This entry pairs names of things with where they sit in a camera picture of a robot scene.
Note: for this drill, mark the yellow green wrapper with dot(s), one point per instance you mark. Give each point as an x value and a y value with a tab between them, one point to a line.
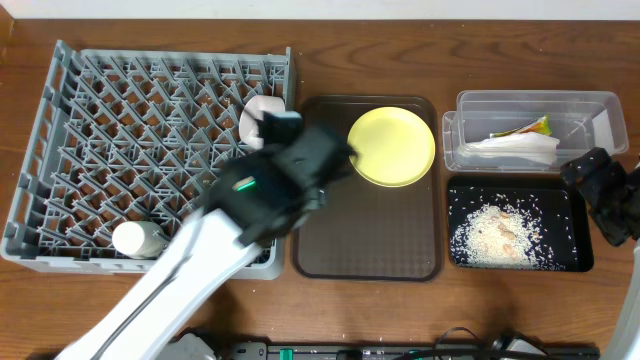
540	126

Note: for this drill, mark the light blue cup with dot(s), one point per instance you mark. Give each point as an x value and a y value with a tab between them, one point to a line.
139	239

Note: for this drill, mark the clear plastic waste bin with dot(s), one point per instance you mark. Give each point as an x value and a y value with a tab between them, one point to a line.
581	120

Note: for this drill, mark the yellow round plate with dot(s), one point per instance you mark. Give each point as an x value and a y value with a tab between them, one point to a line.
394	147

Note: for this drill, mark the dark brown serving tray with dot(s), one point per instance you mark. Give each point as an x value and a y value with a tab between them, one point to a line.
371	232

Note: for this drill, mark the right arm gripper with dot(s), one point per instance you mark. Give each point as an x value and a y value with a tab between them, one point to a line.
611	171

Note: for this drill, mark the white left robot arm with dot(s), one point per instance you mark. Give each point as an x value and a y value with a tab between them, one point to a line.
256	199

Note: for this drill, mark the white paper napkin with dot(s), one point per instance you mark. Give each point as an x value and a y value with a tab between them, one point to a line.
533	147

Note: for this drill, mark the pink rice bowl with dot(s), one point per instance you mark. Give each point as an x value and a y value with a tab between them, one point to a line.
251	116

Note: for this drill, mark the grey plastic dish rack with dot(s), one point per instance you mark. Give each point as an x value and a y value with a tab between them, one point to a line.
128	135

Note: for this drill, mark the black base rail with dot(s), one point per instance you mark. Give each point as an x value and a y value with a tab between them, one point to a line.
455	343

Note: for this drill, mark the black waste tray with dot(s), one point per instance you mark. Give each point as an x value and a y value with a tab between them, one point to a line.
570	203

